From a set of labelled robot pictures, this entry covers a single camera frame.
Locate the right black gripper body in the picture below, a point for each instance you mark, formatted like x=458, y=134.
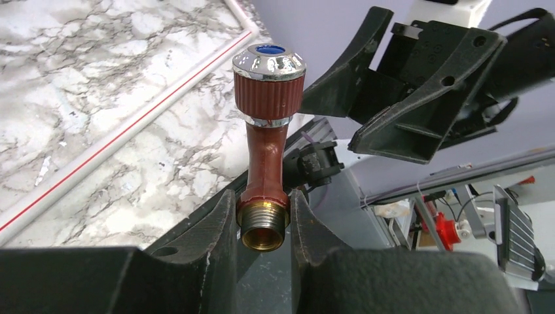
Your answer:
x=525, y=63

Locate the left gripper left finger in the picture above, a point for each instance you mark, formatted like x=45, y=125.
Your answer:
x=195, y=273

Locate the white PVC pipe frame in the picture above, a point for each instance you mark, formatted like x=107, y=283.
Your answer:
x=36, y=202

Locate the brown water faucet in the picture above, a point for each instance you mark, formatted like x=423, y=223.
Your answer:
x=268, y=87

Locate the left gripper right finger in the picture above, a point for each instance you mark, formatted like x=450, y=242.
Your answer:
x=328, y=276

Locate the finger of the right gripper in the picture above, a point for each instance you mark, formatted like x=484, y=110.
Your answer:
x=334, y=93
x=424, y=80

